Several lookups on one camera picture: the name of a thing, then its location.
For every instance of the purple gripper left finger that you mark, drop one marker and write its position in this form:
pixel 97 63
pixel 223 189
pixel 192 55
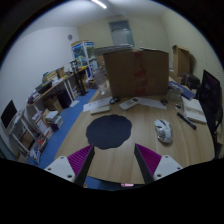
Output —
pixel 73 168

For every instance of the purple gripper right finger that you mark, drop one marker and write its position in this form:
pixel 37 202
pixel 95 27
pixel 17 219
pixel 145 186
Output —
pixel 154 166

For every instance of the white grey computer mouse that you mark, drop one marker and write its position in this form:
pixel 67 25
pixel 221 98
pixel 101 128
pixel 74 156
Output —
pixel 163 130

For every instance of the dark round mouse pad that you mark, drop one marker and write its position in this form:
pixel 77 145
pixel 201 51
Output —
pixel 109 131

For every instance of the white shelf with books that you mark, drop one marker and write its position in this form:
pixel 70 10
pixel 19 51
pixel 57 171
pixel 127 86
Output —
pixel 30 137

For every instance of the black pen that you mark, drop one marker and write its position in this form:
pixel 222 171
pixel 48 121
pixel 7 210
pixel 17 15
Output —
pixel 186 120

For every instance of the white flat rectangular device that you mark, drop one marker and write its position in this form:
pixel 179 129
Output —
pixel 100 110

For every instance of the white paper sheet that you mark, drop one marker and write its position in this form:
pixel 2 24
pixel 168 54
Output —
pixel 151 103

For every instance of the white remote control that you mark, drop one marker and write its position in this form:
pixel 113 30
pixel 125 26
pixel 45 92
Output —
pixel 129 104

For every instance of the white book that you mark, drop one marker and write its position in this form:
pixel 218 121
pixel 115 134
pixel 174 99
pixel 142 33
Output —
pixel 193 110

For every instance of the wooden side desk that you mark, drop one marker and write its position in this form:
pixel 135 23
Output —
pixel 65 81

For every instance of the small black round object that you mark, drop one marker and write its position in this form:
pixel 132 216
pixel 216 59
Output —
pixel 114 100

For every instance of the blue book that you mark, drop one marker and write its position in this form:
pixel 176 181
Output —
pixel 184 91

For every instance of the black monitor on shelf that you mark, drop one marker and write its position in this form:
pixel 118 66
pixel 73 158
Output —
pixel 8 114

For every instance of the large brown cardboard box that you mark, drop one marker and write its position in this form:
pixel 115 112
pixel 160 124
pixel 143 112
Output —
pixel 137 73

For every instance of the clear plastic bottle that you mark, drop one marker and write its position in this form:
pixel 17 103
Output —
pixel 100 80

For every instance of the tall cardboard box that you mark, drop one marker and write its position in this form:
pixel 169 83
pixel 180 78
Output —
pixel 181 60

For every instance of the glass display cabinet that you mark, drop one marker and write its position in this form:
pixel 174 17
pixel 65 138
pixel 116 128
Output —
pixel 83 52

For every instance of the window with blind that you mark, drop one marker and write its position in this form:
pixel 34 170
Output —
pixel 121 32

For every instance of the ceiling light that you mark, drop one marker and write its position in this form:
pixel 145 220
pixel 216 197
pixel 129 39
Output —
pixel 98 2

